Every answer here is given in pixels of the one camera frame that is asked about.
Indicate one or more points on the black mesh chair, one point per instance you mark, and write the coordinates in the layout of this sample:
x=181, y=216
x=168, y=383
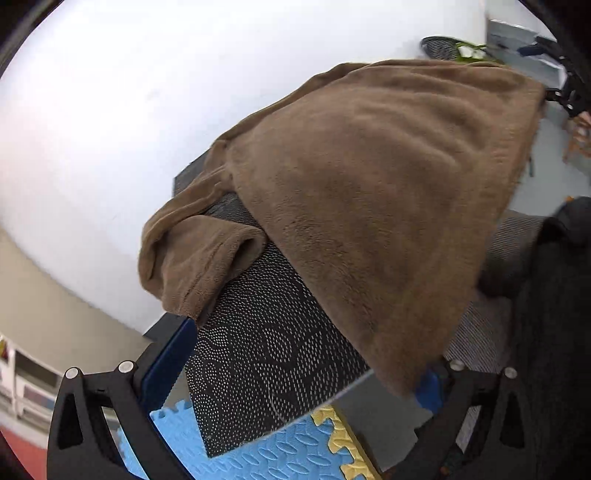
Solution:
x=440, y=48

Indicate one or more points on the green bag on chair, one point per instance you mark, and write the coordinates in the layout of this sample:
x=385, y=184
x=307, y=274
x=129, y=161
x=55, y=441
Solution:
x=467, y=52

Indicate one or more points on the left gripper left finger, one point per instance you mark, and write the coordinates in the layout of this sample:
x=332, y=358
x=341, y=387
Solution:
x=80, y=444

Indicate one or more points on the brown fleece garment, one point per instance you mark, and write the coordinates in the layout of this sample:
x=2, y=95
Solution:
x=380, y=183

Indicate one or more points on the yellow foam floor mat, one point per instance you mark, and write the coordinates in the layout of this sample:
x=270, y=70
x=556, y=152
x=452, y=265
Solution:
x=343, y=438

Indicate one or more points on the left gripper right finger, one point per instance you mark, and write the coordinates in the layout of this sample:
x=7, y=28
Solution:
x=481, y=427

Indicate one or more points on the black patterned table mat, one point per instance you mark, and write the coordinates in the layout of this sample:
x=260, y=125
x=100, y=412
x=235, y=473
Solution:
x=267, y=354

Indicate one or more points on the blue foam floor mat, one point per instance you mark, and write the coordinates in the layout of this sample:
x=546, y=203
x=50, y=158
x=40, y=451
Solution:
x=305, y=449

